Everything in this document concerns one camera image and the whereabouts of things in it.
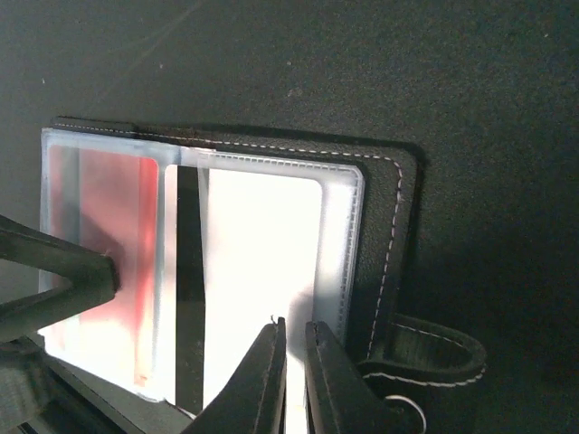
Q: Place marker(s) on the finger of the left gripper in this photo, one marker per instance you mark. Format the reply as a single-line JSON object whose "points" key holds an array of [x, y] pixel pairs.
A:
{"points": [[79, 279]]}

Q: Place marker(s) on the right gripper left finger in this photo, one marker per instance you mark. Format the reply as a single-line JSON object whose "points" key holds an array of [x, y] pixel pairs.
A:
{"points": [[252, 401]]}

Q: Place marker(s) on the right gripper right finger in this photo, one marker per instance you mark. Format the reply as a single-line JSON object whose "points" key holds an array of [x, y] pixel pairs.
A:
{"points": [[339, 400]]}

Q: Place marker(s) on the black leather card holder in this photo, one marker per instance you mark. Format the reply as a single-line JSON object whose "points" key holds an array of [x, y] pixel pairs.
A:
{"points": [[429, 373]]}

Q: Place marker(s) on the white magnetic stripe card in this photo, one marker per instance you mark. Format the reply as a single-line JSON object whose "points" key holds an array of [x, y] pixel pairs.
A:
{"points": [[242, 243]]}

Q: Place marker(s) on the red card in sleeve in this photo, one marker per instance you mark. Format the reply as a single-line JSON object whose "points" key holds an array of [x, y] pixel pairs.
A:
{"points": [[107, 202]]}

